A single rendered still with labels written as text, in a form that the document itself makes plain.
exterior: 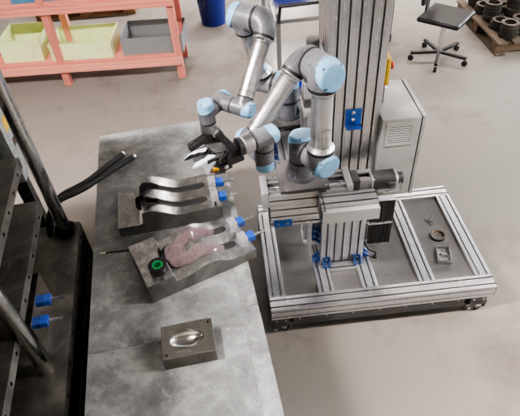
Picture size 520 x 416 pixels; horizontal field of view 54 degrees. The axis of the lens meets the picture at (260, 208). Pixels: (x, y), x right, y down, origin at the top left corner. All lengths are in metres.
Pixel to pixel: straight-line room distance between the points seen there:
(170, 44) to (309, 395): 3.57
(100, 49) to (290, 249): 3.03
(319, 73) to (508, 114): 3.21
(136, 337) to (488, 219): 2.55
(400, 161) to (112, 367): 1.59
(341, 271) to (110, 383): 1.51
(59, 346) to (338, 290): 1.50
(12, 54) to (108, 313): 3.81
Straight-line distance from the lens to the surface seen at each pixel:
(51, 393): 2.19
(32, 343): 2.07
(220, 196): 2.50
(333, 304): 2.89
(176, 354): 2.02
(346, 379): 2.92
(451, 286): 3.08
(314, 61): 1.92
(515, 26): 5.79
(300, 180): 2.31
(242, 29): 2.43
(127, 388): 2.08
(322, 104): 1.98
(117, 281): 2.38
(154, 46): 5.26
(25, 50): 5.62
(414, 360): 3.03
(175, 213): 2.47
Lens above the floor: 2.58
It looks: 44 degrees down
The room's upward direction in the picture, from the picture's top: 4 degrees counter-clockwise
